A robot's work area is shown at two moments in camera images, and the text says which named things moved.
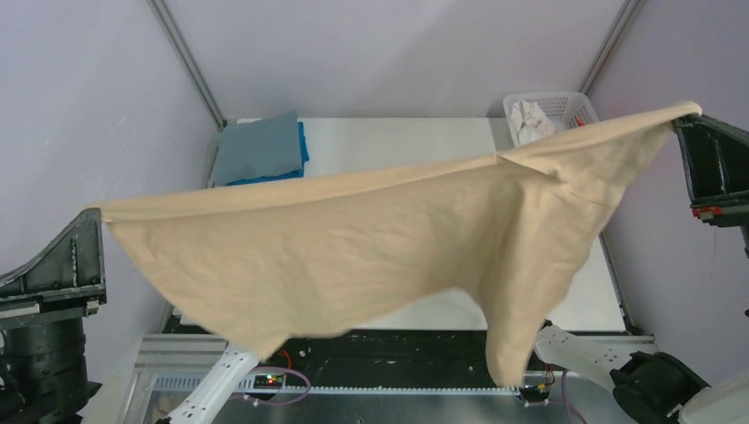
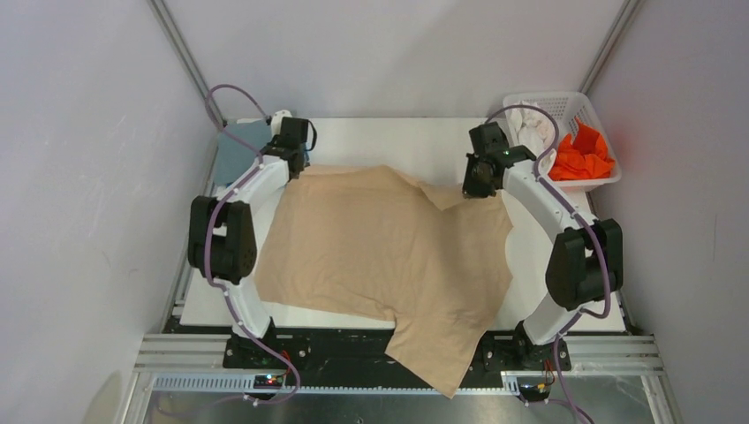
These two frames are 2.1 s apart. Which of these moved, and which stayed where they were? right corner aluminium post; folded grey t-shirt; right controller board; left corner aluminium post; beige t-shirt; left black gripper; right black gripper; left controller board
Moved: beige t-shirt; right black gripper; left black gripper
Stayed: folded grey t-shirt; left controller board; right corner aluminium post; right controller board; left corner aluminium post
